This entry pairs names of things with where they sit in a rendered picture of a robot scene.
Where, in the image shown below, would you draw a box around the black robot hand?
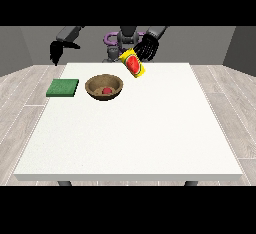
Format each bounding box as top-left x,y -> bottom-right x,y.
49,39 -> 81,67
133,33 -> 160,63

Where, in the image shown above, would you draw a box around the green square pad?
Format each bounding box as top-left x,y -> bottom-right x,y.
45,78 -> 80,98

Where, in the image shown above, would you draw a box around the brown wooden bowl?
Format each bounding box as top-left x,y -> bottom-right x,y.
84,74 -> 125,102

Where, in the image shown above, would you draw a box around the yellow cup with melon print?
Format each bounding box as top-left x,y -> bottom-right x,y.
118,48 -> 146,79

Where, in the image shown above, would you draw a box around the grey robot trunk purple rings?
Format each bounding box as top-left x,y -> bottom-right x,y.
102,26 -> 148,64

